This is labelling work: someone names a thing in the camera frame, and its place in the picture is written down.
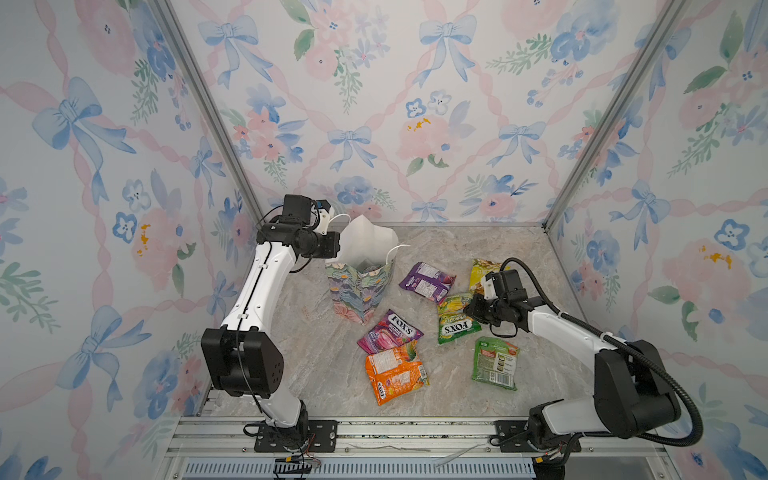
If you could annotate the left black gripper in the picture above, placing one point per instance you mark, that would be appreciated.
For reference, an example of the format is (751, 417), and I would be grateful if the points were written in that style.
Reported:
(333, 245)

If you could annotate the yellow snack packet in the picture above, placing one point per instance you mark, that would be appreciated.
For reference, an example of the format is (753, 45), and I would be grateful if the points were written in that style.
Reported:
(480, 268)

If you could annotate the aluminium rail frame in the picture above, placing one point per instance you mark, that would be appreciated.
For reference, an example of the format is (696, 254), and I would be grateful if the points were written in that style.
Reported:
(400, 448)

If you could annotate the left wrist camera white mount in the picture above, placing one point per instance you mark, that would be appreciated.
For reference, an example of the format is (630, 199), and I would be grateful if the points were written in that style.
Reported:
(325, 213)

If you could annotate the floral paper gift bag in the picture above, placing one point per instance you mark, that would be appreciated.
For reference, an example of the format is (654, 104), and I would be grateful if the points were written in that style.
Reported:
(361, 272)

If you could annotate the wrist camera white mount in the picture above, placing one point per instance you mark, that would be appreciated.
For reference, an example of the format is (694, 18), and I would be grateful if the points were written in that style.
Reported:
(325, 213)
(489, 286)

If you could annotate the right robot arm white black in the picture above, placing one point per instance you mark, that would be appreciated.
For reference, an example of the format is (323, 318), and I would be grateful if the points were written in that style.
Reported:
(630, 395)

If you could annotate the purple snack packet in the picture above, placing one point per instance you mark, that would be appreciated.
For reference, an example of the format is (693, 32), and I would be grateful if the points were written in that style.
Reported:
(428, 282)

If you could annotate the magenta Fox's candy packet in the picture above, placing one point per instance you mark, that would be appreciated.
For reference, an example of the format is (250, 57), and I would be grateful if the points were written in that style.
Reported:
(390, 332)

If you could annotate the green snack packet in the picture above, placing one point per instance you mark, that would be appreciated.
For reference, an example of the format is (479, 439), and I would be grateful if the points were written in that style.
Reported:
(495, 362)

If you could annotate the green yellow Fox's candy packet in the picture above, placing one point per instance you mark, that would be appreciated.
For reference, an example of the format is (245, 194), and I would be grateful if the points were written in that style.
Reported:
(453, 323)

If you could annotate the orange candy packet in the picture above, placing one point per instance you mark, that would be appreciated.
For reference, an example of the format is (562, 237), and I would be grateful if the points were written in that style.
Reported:
(396, 372)

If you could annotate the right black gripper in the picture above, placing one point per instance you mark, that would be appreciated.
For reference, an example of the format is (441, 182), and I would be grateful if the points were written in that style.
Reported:
(473, 308)

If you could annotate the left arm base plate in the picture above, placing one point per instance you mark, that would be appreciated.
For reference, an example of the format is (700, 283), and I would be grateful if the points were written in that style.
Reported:
(315, 436)

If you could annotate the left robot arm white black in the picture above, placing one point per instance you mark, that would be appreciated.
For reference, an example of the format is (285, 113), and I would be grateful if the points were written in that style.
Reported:
(241, 357)

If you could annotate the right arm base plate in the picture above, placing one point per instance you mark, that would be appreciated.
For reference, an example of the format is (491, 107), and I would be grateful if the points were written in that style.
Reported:
(515, 436)

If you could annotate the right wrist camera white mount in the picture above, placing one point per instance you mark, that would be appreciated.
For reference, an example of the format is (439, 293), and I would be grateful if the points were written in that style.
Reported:
(489, 286)

